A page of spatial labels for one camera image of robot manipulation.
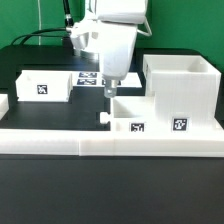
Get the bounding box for white marker sheet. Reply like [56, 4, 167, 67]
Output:
[72, 71, 142, 88]

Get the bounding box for white L-shaped border frame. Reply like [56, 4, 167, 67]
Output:
[0, 93, 224, 157]

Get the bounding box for white drawer cabinet box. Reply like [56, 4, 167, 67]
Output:
[143, 54, 221, 130]

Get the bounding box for white rear drawer tray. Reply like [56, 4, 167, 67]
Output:
[15, 70, 73, 102]

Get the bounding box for white drawer tray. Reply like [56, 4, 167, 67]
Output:
[15, 70, 73, 102]
[100, 96, 155, 132]

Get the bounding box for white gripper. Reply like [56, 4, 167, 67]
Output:
[69, 20, 137, 98]

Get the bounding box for white front drawer tray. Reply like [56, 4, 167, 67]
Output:
[100, 96, 155, 132]

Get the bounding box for white cable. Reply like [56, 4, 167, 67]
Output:
[136, 18, 154, 38]

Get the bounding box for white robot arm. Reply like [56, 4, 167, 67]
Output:
[68, 0, 152, 98]

